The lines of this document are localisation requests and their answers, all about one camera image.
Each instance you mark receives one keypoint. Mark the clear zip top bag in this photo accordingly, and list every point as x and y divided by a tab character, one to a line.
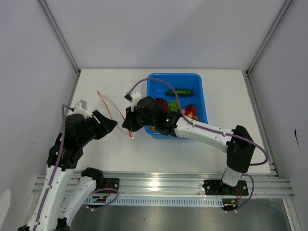
115	114

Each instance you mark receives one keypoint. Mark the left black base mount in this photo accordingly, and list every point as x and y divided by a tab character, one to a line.
106	184

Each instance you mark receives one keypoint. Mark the white slotted cable duct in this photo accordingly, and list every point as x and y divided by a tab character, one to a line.
168	201

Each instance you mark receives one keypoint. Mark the blue plastic bin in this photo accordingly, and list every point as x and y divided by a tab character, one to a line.
188	81

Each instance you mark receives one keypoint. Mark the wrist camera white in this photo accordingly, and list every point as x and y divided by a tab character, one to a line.
81	108
133	98

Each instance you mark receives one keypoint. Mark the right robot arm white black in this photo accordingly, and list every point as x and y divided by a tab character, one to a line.
236	143

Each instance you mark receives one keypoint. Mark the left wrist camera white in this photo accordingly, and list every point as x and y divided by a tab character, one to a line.
81	108

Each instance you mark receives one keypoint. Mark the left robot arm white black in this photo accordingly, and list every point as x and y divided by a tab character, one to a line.
54	212

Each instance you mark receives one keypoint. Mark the aluminium mounting rail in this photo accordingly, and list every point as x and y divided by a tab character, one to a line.
190	185

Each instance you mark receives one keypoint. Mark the right aluminium frame post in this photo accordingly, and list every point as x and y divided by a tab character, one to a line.
275	25

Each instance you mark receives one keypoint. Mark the green cucumber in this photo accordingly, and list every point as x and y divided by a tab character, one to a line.
180	92

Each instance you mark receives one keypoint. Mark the green grape bunch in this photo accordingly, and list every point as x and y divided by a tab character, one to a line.
173	105

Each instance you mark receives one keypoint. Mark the left aluminium frame post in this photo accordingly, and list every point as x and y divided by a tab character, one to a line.
58	34

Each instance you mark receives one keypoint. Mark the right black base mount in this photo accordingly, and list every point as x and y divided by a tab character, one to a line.
217	187

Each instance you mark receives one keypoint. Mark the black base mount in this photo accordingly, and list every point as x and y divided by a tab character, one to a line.
106	184
217	187

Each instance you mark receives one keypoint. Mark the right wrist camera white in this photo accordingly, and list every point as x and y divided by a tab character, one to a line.
133	98

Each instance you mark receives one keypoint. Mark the aluminium frame post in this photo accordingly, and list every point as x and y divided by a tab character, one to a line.
275	25
58	34

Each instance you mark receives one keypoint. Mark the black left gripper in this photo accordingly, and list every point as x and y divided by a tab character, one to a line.
105	127

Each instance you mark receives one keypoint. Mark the red lychee bunch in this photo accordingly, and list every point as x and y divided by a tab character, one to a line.
190	111

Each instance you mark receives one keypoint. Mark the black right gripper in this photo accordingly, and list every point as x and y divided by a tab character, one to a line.
130	120

